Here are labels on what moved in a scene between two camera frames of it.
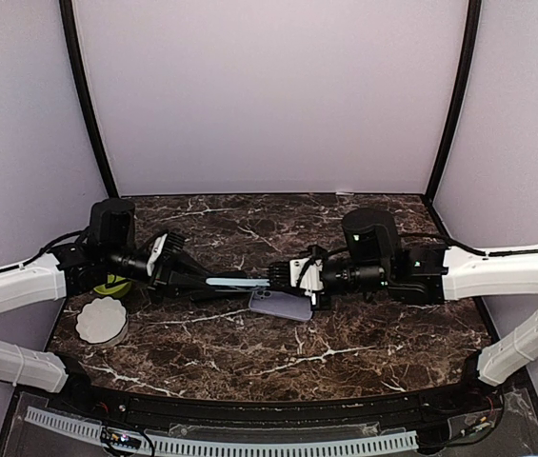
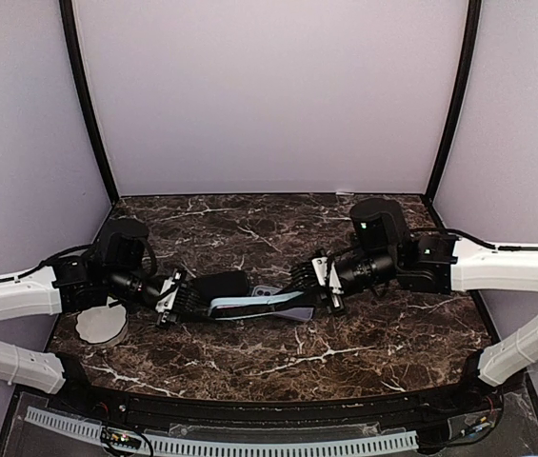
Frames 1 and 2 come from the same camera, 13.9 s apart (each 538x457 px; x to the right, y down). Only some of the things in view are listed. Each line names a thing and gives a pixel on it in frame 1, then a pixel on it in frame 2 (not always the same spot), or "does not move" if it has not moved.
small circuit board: [121, 438] does not move
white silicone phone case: [281, 304] does not move
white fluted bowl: [102, 321] does not move
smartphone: [239, 282] -> [231, 307]
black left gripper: [171, 286] -> [173, 315]
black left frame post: [81, 83] does not move
